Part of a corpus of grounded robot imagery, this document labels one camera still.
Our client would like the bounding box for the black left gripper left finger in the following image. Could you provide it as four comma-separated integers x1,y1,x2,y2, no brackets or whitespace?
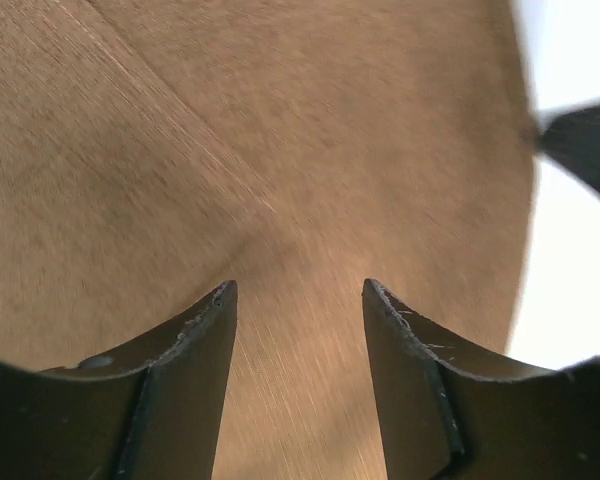
0,281,238,479

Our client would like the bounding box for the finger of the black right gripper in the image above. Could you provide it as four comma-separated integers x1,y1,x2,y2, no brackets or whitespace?
537,104,600,195

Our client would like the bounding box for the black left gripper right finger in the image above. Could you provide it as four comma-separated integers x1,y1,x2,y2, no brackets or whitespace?
362,279,600,479

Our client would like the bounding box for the brown cloth napkin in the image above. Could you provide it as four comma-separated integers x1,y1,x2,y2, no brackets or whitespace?
0,1,535,479

